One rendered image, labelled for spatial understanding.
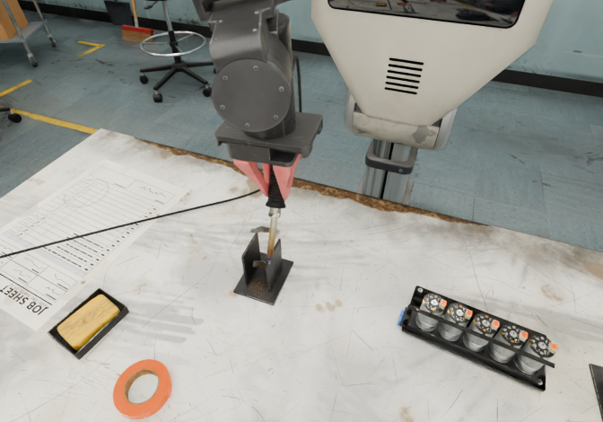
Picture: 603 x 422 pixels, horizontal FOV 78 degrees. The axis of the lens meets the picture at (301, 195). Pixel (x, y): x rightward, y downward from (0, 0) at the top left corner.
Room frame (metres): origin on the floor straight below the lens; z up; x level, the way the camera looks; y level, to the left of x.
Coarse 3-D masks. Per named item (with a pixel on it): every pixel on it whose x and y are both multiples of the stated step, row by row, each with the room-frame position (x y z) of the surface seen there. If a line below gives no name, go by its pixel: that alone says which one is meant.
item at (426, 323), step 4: (436, 304) 0.23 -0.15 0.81; (420, 308) 0.24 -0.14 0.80; (424, 308) 0.23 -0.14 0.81; (432, 308) 0.23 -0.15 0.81; (440, 312) 0.22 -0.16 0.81; (416, 316) 0.24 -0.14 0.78; (420, 316) 0.23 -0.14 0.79; (424, 316) 0.23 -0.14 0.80; (440, 316) 0.23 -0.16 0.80; (416, 320) 0.23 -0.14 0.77; (420, 320) 0.23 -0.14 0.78; (424, 320) 0.23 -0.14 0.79; (428, 320) 0.22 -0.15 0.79; (432, 320) 0.22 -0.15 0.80; (420, 324) 0.23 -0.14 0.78; (424, 324) 0.22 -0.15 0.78; (428, 324) 0.22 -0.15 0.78; (432, 324) 0.22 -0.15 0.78; (436, 324) 0.23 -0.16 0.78; (424, 328) 0.22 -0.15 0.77; (428, 328) 0.22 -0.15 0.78; (432, 328) 0.22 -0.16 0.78
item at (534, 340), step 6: (534, 336) 0.19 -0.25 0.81; (540, 336) 0.19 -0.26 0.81; (534, 342) 0.19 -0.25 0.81; (546, 342) 0.19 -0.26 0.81; (534, 348) 0.18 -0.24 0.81; (540, 348) 0.18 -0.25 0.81; (546, 348) 0.18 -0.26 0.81; (540, 354) 0.18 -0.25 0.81; (546, 354) 0.18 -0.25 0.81; (552, 354) 0.18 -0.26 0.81
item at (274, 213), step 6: (270, 210) 0.32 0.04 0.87; (276, 210) 0.32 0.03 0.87; (270, 216) 0.32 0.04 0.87; (276, 216) 0.32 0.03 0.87; (270, 222) 0.32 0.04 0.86; (276, 222) 0.32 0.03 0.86; (270, 228) 0.31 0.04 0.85; (270, 234) 0.31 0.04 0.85; (270, 240) 0.30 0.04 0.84; (270, 246) 0.30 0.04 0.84; (270, 252) 0.29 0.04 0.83; (270, 258) 0.29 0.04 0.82
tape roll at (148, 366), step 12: (144, 360) 0.19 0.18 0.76; (156, 360) 0.19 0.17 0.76; (132, 372) 0.18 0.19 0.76; (144, 372) 0.18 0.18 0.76; (156, 372) 0.18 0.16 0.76; (168, 372) 0.18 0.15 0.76; (120, 384) 0.16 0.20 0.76; (168, 384) 0.16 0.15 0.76; (120, 396) 0.15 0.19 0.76; (156, 396) 0.15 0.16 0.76; (168, 396) 0.16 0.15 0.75; (120, 408) 0.14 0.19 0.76; (132, 408) 0.14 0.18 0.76; (144, 408) 0.14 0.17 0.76; (156, 408) 0.14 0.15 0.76
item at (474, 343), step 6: (474, 324) 0.21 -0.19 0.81; (486, 324) 0.21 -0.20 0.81; (468, 336) 0.21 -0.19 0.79; (474, 336) 0.20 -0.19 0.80; (492, 336) 0.20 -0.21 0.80; (468, 342) 0.20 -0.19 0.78; (474, 342) 0.20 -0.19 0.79; (480, 342) 0.20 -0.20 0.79; (486, 342) 0.20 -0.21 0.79; (474, 348) 0.20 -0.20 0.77; (480, 348) 0.20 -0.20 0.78
